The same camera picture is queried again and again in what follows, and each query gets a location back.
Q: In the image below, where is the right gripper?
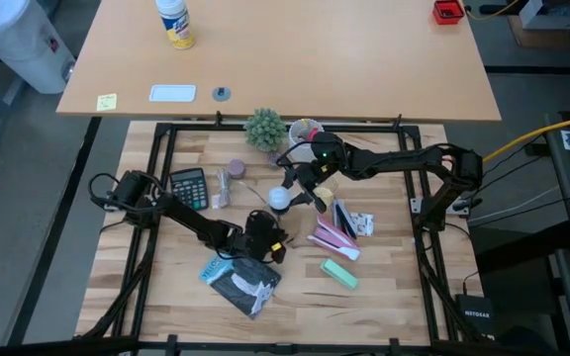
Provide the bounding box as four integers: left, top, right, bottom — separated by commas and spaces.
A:
278, 159, 337, 215

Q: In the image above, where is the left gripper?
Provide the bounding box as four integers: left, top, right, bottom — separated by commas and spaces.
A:
241, 209, 297, 265

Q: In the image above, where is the white light bulb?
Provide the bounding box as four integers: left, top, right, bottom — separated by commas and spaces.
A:
267, 186, 293, 212

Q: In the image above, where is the white textured cup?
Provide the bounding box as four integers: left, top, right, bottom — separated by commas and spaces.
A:
287, 118, 326, 164

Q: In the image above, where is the pink stapler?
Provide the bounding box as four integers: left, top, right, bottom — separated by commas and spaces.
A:
306, 214, 362, 263

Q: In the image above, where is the black marker pen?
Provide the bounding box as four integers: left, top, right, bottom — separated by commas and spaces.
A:
336, 198, 359, 242

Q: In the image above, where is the green succulent in pot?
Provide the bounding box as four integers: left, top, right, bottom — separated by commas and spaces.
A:
242, 107, 289, 153

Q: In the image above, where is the mint green stapler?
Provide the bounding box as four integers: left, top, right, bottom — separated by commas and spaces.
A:
319, 257, 361, 292

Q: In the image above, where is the dark wolf cover book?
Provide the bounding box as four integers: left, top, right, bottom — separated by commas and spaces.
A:
198, 254, 283, 320

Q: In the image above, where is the white printed staple box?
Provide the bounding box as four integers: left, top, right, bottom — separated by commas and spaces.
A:
349, 212, 376, 238

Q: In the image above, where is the black desktop calculator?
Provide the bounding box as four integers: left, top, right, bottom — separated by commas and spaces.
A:
168, 167, 211, 213

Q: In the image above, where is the grey desk grommet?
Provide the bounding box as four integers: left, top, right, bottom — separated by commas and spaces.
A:
211, 85, 233, 104

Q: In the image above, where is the beige wooden desk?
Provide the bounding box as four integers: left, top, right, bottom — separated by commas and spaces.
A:
55, 0, 503, 124

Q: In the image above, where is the white rectangular plate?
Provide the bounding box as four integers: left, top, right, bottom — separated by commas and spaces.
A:
147, 83, 198, 104

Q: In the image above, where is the disinfectant wipes can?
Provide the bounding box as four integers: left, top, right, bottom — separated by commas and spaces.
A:
154, 0, 197, 51

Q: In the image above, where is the yellow sticky note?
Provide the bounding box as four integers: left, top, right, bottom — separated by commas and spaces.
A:
95, 92, 119, 113

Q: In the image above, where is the red plastic box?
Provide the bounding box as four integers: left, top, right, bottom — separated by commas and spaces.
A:
431, 0, 466, 27

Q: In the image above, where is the brown cardboard sheet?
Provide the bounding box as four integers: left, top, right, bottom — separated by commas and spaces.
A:
506, 13, 570, 50

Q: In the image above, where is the grey box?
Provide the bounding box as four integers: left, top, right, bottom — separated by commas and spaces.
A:
517, 0, 570, 32

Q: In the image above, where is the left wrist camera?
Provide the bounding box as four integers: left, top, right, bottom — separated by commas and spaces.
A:
248, 217, 274, 246

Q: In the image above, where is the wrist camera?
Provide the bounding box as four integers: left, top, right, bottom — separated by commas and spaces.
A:
304, 165, 329, 189
248, 217, 274, 246

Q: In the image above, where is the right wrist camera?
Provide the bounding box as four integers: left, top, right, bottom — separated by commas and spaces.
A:
304, 165, 329, 189

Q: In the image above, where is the gold wire pen holder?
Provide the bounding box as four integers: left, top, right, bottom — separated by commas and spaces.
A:
314, 176, 340, 209

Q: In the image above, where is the black cable bundle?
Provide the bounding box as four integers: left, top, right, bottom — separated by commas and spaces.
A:
415, 231, 470, 342
73, 231, 153, 342

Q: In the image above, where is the black Netgear network switch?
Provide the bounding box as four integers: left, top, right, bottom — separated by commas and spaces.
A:
454, 293, 496, 341

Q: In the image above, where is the grey floor cable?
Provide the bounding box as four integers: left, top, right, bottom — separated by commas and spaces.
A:
466, 185, 563, 224

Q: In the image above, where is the yellow cable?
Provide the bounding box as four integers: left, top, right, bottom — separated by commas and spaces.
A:
481, 111, 570, 164
464, 0, 520, 22

